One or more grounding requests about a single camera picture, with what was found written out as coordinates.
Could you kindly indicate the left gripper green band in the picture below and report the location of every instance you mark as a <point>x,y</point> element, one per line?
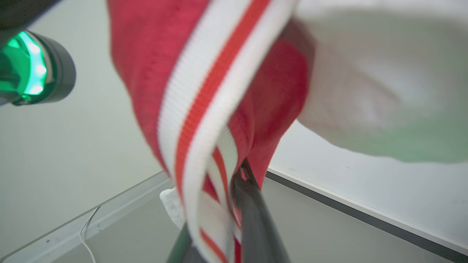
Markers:
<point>40,69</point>

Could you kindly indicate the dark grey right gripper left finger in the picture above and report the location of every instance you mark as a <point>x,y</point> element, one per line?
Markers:
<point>182,252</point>

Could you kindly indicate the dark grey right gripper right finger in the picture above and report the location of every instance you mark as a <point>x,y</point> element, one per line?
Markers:
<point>256,226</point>

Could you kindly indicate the red garment with striped trim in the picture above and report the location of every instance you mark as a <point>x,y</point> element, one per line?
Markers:
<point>146,54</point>

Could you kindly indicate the white textured cloth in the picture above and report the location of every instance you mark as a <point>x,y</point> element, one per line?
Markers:
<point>173,206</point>

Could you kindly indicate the white blurry fabric garment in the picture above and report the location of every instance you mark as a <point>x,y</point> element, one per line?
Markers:
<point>384,80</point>

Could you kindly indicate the white and black wall baseboard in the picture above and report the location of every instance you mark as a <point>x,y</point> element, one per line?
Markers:
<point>365,215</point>

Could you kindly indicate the grey metal frame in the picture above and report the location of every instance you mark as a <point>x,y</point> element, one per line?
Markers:
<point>73,233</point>

